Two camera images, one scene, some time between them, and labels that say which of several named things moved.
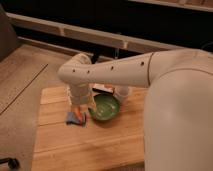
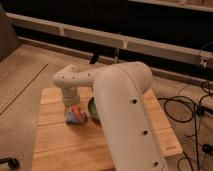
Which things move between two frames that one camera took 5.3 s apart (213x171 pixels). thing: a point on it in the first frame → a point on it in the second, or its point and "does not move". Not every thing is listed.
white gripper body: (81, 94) → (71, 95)
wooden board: (117, 144) does not move
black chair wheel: (13, 163) does not move
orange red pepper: (78, 113) does not move
